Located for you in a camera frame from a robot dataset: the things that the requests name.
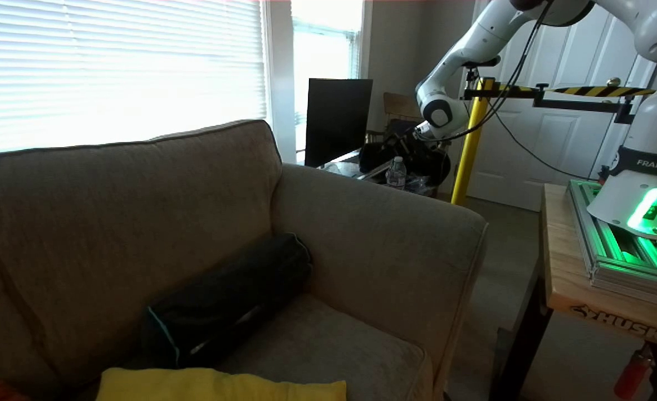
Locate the black monitor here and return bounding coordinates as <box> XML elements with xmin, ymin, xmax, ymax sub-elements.
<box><xmin>304</xmin><ymin>78</ymin><xmax>374</xmax><ymax>168</ymax></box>

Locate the clear plastic water bottle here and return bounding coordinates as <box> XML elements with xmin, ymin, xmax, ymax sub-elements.
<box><xmin>385</xmin><ymin>156</ymin><xmax>408</xmax><ymax>190</ymax></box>

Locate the clear plastic bag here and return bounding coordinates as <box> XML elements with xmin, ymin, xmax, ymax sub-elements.
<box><xmin>405</xmin><ymin>173</ymin><xmax>438</xmax><ymax>197</ymax></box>

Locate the wooden chair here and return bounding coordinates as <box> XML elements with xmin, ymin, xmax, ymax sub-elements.
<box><xmin>367</xmin><ymin>92</ymin><xmax>425</xmax><ymax>143</ymax></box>

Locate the narrow bright window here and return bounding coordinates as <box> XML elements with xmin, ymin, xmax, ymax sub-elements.
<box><xmin>291</xmin><ymin>0</ymin><xmax>364</xmax><ymax>152</ymax></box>

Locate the white panel door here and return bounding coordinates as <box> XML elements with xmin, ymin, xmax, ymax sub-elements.
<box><xmin>467</xmin><ymin>0</ymin><xmax>657</xmax><ymax>213</ymax></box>

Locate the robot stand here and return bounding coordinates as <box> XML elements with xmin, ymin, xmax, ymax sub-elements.
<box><xmin>490</xmin><ymin>179</ymin><xmax>657</xmax><ymax>401</ymax></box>

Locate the black rolled bag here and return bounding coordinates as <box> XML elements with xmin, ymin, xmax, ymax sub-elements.
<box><xmin>141</xmin><ymin>232</ymin><xmax>314</xmax><ymax>369</ymax></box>

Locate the beige fabric sofa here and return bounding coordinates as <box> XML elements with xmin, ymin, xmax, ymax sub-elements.
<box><xmin>0</xmin><ymin>119</ymin><xmax>489</xmax><ymax>401</ymax></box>

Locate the red clamp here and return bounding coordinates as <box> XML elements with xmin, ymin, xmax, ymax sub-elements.
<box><xmin>612</xmin><ymin>344</ymin><xmax>655</xmax><ymax>399</ymax></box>

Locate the window with white blinds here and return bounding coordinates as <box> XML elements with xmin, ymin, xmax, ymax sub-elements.
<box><xmin>0</xmin><ymin>0</ymin><xmax>268</xmax><ymax>160</ymax></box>

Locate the yellow cushion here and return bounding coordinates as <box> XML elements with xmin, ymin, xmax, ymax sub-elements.
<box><xmin>95</xmin><ymin>366</ymin><xmax>347</xmax><ymax>401</ymax></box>

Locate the camera on mount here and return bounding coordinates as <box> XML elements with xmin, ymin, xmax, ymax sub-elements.
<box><xmin>450</xmin><ymin>56</ymin><xmax>656</xmax><ymax>206</ymax></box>

